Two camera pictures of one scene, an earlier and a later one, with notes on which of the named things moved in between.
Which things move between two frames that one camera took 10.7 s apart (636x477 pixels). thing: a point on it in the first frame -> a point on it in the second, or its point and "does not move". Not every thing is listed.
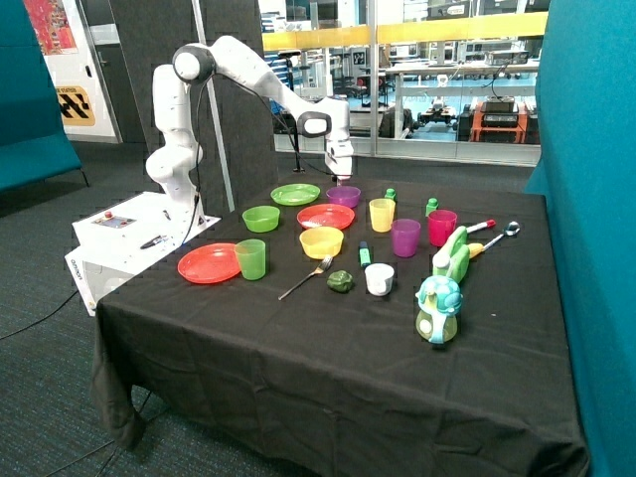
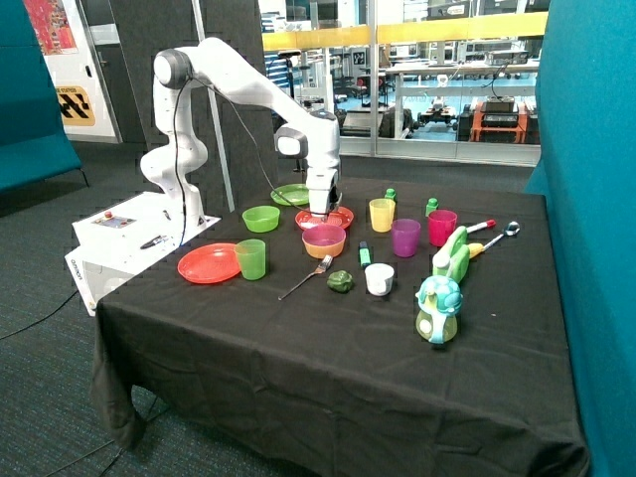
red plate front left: (210, 263) does not move
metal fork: (321, 267) does not move
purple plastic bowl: (347, 196) -> (324, 235)
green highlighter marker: (365, 257) does not move
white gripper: (339, 153) -> (318, 183)
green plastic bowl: (261, 219) does not move
